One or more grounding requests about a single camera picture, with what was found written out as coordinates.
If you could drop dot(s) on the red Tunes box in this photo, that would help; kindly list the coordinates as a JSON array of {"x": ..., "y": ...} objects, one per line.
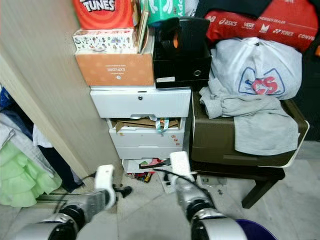
[{"x": 104, "y": 19}]

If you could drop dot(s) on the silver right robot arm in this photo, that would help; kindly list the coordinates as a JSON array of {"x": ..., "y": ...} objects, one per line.
[{"x": 217, "y": 225}]

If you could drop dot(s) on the light wood wardrobe panel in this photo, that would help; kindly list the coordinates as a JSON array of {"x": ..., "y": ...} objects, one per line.
[{"x": 50, "y": 75}]

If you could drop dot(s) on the teal ribbon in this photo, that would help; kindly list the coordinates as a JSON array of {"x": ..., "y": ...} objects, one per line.
[{"x": 161, "y": 126}]

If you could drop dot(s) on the dark blue hanging garment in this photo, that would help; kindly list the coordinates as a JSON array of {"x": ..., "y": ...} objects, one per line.
[{"x": 55, "y": 160}]

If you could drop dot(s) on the thin brown book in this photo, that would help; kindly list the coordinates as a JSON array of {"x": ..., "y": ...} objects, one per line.
[{"x": 143, "y": 27}]

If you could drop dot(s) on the dark blue bin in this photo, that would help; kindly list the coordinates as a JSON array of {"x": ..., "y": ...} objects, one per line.
[{"x": 255, "y": 230}]

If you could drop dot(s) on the white patterned box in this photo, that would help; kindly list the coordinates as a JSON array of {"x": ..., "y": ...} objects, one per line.
[{"x": 105, "y": 41}]

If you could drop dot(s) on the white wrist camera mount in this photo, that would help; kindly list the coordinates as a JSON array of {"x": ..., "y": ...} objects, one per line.
[
  {"x": 105, "y": 180},
  {"x": 180, "y": 165}
]

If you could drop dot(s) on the white plastic bag with logo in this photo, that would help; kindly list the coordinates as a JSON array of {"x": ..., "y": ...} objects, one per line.
[{"x": 255, "y": 62}]

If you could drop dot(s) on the black cloth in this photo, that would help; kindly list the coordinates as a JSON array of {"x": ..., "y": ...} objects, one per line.
[{"x": 235, "y": 6}]

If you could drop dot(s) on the white drawer unit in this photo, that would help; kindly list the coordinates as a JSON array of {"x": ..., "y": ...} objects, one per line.
[{"x": 140, "y": 102}]

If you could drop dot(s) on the light green fluffy cloth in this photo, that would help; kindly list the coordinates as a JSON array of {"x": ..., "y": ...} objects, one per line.
[{"x": 25, "y": 175}]

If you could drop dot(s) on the white hanging garment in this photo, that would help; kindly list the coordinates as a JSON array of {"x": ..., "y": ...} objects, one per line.
[{"x": 10, "y": 137}]

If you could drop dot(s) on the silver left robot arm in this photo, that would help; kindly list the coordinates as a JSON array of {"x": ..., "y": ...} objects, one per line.
[{"x": 40, "y": 231}]

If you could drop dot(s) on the colourful printed papers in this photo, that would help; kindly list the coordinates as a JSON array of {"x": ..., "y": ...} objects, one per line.
[{"x": 140, "y": 170}]

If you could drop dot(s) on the brown cardboard piece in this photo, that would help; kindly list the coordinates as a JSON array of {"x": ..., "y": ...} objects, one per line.
[{"x": 140, "y": 124}]

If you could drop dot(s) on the olive storage box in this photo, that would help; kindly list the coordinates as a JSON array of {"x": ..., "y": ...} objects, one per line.
[{"x": 212, "y": 140}]

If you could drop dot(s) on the red sports bag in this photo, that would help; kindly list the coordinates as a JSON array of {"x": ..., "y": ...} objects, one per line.
[{"x": 270, "y": 27}]

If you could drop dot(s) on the metal floor rail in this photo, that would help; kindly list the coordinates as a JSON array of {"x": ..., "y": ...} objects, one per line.
[{"x": 60, "y": 197}]

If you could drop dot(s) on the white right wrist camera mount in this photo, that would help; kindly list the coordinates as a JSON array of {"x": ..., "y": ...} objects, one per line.
[{"x": 180, "y": 165}]

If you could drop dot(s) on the green printed box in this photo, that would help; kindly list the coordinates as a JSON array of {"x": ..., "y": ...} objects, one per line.
[{"x": 165, "y": 10}]

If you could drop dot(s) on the dark wooden table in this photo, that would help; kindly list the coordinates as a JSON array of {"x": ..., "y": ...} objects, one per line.
[{"x": 255, "y": 187}]

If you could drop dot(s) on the orange cardboard box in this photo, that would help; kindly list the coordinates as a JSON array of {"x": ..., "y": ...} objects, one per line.
[{"x": 114, "y": 70}]

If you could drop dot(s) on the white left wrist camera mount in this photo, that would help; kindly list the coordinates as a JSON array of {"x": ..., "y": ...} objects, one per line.
[{"x": 105, "y": 180}]

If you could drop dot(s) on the grey sweater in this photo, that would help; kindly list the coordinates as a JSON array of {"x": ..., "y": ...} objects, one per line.
[{"x": 265, "y": 130}]

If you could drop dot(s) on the black file box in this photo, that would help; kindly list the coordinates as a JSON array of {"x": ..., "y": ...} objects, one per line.
[{"x": 182, "y": 62}]

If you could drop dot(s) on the orange roll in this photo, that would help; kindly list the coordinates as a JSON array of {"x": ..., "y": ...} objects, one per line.
[{"x": 176, "y": 39}]

